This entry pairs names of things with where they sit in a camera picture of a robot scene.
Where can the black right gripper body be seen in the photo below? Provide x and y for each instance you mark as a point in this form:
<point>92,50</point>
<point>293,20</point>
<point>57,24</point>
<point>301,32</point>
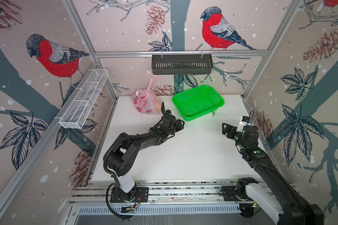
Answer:
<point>237,136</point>

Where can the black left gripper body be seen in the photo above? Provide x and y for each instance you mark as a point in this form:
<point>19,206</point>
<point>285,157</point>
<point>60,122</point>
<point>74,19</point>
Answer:
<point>177,126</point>

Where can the pink plastic fruit bag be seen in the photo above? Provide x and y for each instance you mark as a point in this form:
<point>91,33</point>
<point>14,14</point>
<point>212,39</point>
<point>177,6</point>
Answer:
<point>146,101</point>

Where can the green plastic basket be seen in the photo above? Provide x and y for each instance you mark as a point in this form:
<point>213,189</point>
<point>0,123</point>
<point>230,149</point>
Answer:
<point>197,102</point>

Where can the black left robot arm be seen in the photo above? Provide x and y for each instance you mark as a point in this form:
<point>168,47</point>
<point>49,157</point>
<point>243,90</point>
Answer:
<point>119,158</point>

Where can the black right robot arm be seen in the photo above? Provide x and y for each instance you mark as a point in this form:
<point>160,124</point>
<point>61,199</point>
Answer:
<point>285,206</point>

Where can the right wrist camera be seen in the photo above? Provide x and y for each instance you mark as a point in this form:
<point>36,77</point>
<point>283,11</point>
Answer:
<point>246,120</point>

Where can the black hanging wall basket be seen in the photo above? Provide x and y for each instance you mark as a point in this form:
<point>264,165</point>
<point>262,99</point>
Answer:
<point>186,64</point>

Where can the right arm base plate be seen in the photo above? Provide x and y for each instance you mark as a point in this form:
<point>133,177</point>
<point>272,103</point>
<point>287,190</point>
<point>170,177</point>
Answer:
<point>232,193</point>

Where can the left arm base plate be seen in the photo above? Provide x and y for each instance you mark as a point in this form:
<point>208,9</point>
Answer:
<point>136,195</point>

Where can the white wire mesh shelf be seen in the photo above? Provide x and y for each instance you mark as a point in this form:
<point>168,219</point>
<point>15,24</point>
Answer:
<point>81,106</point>

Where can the aluminium rail frame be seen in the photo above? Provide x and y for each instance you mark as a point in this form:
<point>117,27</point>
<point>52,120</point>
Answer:
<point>172,198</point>

